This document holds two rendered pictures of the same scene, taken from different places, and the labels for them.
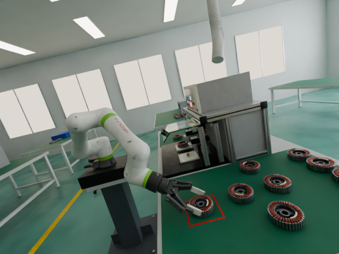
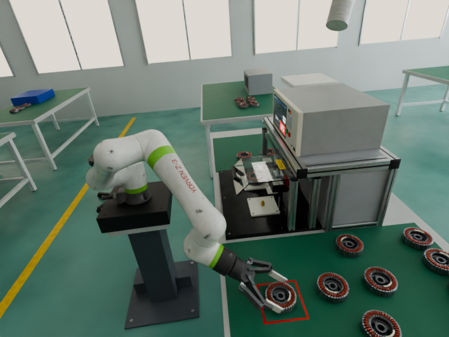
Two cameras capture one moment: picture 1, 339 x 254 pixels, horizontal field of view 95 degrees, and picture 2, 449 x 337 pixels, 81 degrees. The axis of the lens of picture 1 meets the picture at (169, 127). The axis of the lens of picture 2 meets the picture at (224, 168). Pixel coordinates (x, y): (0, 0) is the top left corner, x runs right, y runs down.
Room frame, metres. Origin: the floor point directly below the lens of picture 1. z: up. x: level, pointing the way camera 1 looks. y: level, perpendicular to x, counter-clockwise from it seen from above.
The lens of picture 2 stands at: (0.02, 0.12, 1.68)
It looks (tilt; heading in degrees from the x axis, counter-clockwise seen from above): 29 degrees down; 359
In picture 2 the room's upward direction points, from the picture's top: 5 degrees counter-clockwise
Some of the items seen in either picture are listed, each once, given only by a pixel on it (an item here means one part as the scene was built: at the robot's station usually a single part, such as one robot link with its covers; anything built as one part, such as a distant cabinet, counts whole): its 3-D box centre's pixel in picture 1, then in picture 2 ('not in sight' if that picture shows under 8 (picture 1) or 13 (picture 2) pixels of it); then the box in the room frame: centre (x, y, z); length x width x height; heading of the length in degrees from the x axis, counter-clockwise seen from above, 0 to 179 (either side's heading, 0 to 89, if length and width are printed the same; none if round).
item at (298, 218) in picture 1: (285, 214); (380, 328); (0.48, -0.35, 0.77); 0.11 x 0.11 x 0.04
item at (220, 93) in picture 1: (213, 92); (321, 116); (1.28, -0.41, 1.22); 0.44 x 0.39 x 0.20; 1
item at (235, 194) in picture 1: (240, 192); (332, 287); (0.65, -0.26, 0.77); 0.11 x 0.11 x 0.04
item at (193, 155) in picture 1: (188, 156); (262, 205); (1.16, -0.09, 0.78); 0.15 x 0.15 x 0.01; 1
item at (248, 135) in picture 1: (248, 136); (357, 200); (0.97, -0.49, 0.91); 0.28 x 0.03 x 0.32; 91
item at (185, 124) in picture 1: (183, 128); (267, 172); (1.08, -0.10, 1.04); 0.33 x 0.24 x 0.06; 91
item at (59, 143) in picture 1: (70, 149); (47, 126); (4.29, 2.86, 0.38); 1.90 x 0.90 x 0.75; 1
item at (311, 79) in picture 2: not in sight; (306, 106); (2.20, -0.66, 0.98); 0.37 x 0.35 x 0.46; 1
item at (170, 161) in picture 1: (187, 152); (260, 195); (1.29, -0.10, 0.76); 0.64 x 0.47 x 0.02; 1
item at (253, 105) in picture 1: (214, 107); (317, 138); (1.29, -0.41, 1.09); 0.68 x 0.44 x 0.05; 1
